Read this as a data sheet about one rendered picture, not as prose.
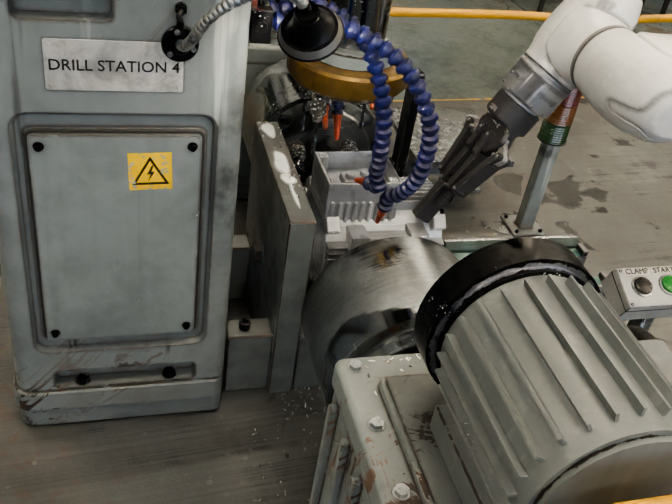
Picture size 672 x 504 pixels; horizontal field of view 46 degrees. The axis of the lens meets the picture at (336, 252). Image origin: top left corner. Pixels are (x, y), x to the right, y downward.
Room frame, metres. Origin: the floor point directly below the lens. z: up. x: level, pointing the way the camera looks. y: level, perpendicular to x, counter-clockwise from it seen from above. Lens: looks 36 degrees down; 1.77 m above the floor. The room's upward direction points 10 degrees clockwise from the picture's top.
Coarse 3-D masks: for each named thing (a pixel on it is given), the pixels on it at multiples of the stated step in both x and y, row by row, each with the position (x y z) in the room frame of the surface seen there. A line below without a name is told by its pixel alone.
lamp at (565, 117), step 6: (558, 108) 1.54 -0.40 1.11; (564, 108) 1.54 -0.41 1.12; (570, 108) 1.54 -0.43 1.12; (576, 108) 1.55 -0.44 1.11; (552, 114) 1.55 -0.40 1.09; (558, 114) 1.54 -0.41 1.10; (564, 114) 1.54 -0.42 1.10; (570, 114) 1.54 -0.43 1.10; (546, 120) 1.55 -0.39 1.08; (552, 120) 1.54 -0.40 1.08; (558, 120) 1.54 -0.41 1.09; (564, 120) 1.54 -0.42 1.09; (570, 120) 1.55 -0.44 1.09; (564, 126) 1.54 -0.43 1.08
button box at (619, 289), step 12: (612, 276) 1.04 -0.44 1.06; (624, 276) 1.03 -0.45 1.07; (636, 276) 1.03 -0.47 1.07; (648, 276) 1.04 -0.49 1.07; (660, 276) 1.05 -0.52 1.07; (612, 288) 1.03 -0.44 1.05; (624, 288) 1.01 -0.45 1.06; (660, 288) 1.03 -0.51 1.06; (612, 300) 1.02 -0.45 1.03; (624, 300) 1.00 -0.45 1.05; (636, 300) 1.00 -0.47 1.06; (648, 300) 1.00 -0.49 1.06; (660, 300) 1.01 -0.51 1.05; (624, 312) 0.99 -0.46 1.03; (636, 312) 1.00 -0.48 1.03; (648, 312) 1.01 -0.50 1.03; (660, 312) 1.02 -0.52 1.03
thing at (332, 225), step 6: (306, 180) 1.15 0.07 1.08; (438, 216) 1.08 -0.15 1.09; (444, 216) 1.09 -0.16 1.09; (324, 222) 1.03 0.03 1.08; (330, 222) 1.02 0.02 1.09; (336, 222) 1.02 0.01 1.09; (432, 222) 1.08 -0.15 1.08; (438, 222) 1.08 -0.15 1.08; (444, 222) 1.08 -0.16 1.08; (324, 228) 1.02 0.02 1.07; (330, 228) 1.01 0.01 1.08; (336, 228) 1.02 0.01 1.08; (432, 228) 1.07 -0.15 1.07; (438, 228) 1.07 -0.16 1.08; (444, 228) 1.08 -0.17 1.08
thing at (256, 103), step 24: (264, 72) 1.42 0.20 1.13; (288, 72) 1.39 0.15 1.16; (264, 96) 1.35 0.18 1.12; (288, 96) 1.31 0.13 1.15; (264, 120) 1.28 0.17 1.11; (288, 120) 1.28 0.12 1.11; (312, 120) 1.29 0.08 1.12; (360, 120) 1.32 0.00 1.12; (288, 144) 1.27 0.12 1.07; (336, 144) 1.31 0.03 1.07; (360, 144) 1.32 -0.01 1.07
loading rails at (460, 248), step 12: (444, 240) 1.25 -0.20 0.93; (456, 240) 1.26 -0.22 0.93; (468, 240) 1.27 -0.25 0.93; (480, 240) 1.27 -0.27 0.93; (492, 240) 1.28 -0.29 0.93; (504, 240) 1.29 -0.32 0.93; (552, 240) 1.32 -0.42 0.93; (564, 240) 1.33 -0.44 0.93; (576, 240) 1.34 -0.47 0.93; (456, 252) 1.25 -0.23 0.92; (468, 252) 1.25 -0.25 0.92; (576, 252) 1.32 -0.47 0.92; (588, 252) 1.31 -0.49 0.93; (600, 276) 1.24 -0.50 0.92; (600, 288) 1.19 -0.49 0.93
